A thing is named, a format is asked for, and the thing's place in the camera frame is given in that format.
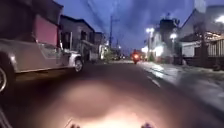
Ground dark grey house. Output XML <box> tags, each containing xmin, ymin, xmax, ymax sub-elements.
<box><xmin>59</xmin><ymin>14</ymin><xmax>109</xmax><ymax>63</ymax></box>

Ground overhead wires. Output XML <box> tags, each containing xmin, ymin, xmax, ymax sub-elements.
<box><xmin>79</xmin><ymin>0</ymin><xmax>122</xmax><ymax>34</ymax></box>

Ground silver long vehicle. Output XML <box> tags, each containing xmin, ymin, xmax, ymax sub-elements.
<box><xmin>0</xmin><ymin>38</ymin><xmax>85</xmax><ymax>94</ymax></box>

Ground dark wet asphalt road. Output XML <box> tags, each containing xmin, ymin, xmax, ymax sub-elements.
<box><xmin>0</xmin><ymin>59</ymin><xmax>224</xmax><ymax>128</ymax></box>

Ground building with red wall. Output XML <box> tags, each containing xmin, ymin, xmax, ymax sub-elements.
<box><xmin>0</xmin><ymin>0</ymin><xmax>64</xmax><ymax>48</ymax></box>

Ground tall dark building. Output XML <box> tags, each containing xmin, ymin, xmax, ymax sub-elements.
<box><xmin>151</xmin><ymin>17</ymin><xmax>181</xmax><ymax>64</ymax></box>

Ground building with pitched roof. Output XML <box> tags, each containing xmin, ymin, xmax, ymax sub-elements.
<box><xmin>179</xmin><ymin>3</ymin><xmax>224</xmax><ymax>69</ymax></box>

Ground motorcycle with red light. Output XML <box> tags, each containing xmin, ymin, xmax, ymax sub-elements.
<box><xmin>130</xmin><ymin>49</ymin><xmax>142</xmax><ymax>65</ymax></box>

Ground street lamp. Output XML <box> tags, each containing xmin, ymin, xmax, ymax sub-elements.
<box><xmin>145</xmin><ymin>27</ymin><xmax>155</xmax><ymax>63</ymax></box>

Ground pale slatted fence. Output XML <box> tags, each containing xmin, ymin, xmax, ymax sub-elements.
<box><xmin>206</xmin><ymin>38</ymin><xmax>224</xmax><ymax>58</ymax></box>

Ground dark utility pole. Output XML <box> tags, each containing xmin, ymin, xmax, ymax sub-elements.
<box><xmin>108</xmin><ymin>14</ymin><xmax>115</xmax><ymax>51</ymax></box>

